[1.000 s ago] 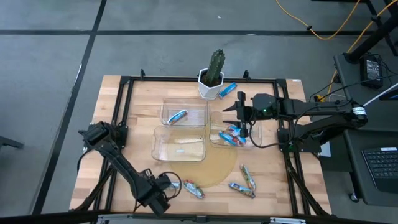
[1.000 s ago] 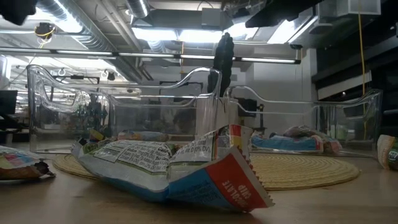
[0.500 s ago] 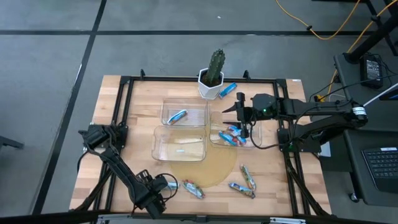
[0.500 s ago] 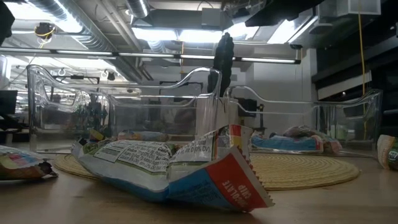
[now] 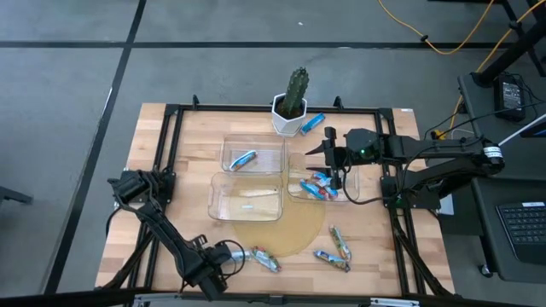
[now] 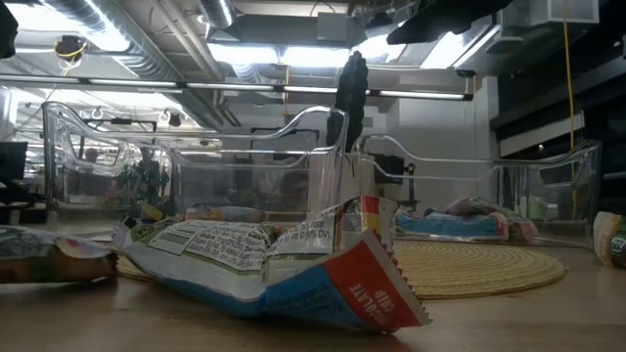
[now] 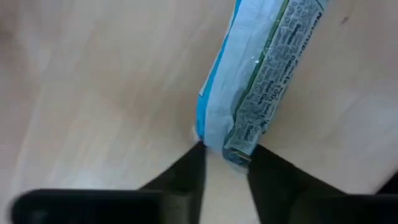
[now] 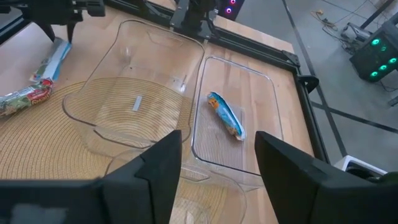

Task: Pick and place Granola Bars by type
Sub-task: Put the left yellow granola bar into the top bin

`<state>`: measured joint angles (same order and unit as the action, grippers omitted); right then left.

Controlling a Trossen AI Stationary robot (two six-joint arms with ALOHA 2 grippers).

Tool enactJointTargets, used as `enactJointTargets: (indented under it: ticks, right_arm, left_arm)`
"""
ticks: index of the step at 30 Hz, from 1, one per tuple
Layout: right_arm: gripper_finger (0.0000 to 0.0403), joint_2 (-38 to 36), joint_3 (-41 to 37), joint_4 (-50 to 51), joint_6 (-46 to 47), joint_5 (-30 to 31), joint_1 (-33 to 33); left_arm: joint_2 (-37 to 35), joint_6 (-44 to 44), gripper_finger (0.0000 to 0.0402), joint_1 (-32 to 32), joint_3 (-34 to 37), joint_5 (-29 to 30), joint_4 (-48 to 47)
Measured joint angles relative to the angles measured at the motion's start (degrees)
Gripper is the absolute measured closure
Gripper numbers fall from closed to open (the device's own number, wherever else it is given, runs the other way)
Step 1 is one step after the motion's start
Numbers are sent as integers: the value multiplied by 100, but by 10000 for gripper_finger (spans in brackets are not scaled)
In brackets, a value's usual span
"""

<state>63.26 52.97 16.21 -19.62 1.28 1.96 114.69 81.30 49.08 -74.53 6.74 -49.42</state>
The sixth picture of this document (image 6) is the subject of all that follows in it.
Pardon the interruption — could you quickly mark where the long horizontal light rail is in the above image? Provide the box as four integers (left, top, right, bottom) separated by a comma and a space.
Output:
0, 73, 474, 102

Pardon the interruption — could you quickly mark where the white ceiling unit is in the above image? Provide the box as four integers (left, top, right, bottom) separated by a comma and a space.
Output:
530, 0, 601, 24

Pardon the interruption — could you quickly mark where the black ceiling device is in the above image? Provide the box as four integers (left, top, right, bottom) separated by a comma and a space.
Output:
52, 33, 90, 64

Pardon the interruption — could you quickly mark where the clear plastic bin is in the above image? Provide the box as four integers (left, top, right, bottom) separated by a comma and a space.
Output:
41, 101, 352, 231
165, 145, 343, 224
351, 134, 604, 248

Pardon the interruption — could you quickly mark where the round woven yellow placemat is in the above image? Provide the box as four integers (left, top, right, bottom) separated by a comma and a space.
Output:
114, 239, 567, 300

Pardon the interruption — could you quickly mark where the wide silver ventilation duct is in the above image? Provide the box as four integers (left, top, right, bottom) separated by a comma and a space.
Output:
41, 0, 185, 82

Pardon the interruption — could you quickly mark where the ceiling light panel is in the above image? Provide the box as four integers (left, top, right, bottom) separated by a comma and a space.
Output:
349, 22, 495, 69
207, 42, 351, 68

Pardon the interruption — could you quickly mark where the black box on stand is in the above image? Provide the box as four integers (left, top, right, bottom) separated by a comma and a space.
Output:
376, 154, 418, 212

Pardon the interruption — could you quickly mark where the black monitor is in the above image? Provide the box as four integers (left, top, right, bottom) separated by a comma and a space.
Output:
0, 140, 29, 181

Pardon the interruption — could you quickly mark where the grey ceiling box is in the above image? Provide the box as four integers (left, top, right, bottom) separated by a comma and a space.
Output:
316, 12, 368, 43

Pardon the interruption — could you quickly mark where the narrow silver ventilation duct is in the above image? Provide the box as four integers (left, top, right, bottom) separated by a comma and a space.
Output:
198, 0, 236, 29

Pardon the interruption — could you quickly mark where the red white blue snack bag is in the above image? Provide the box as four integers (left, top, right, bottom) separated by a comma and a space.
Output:
111, 194, 432, 336

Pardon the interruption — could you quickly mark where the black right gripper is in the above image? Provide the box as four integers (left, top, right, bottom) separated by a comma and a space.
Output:
385, 0, 514, 46

